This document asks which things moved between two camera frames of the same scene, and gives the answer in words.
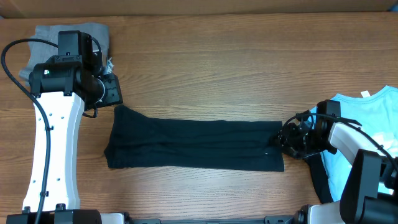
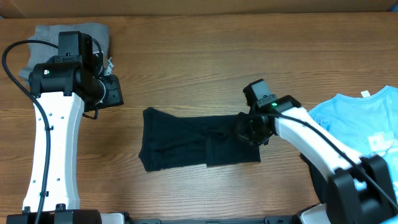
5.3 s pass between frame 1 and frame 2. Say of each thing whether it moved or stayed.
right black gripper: moved
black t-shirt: moved
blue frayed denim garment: stayed
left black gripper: stayed
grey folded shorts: stayed
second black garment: stayed
